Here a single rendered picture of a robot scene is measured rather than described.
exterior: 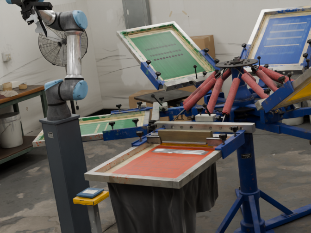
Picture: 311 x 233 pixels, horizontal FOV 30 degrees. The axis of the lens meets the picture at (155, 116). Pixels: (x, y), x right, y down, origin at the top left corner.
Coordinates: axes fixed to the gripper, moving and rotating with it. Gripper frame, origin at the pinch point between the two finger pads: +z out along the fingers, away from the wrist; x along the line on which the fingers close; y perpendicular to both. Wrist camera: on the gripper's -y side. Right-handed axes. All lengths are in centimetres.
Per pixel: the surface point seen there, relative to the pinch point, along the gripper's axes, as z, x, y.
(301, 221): 110, -214, -96
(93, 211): 91, -27, 11
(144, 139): 45, -86, -19
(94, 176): 70, -40, 8
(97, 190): 82, -24, 5
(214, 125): 53, -90, -62
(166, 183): 92, -26, -28
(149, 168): 73, -53, -20
